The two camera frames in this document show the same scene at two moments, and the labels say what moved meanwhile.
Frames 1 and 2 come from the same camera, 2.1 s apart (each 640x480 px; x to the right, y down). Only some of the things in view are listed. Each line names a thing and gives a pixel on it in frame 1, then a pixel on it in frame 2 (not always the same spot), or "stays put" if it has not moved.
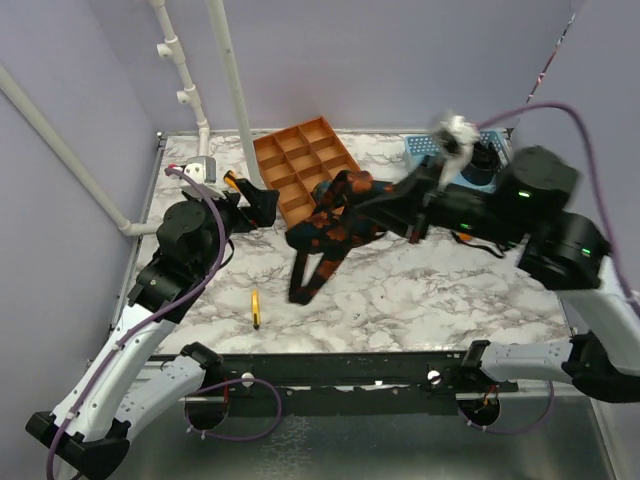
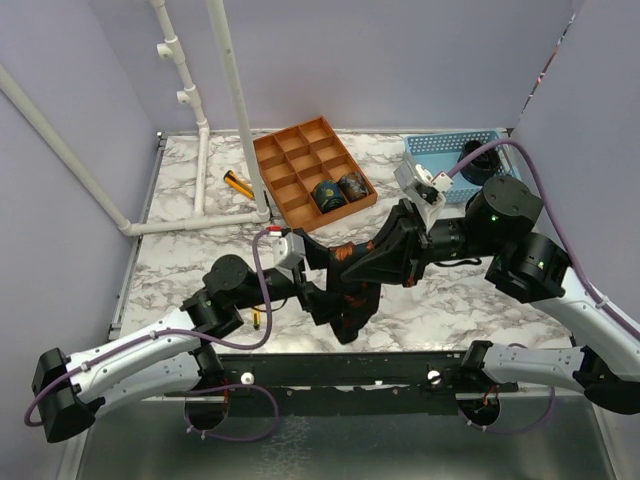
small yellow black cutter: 255,309 stays put
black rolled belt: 484,164 stays put
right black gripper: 399,203 → 395,260
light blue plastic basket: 423,147 stays put
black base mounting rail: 403,384 stays put
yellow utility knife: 231,180 stays put
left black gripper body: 247,217 → 282,287
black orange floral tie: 331,231 → 360,299
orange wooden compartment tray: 295,158 stays put
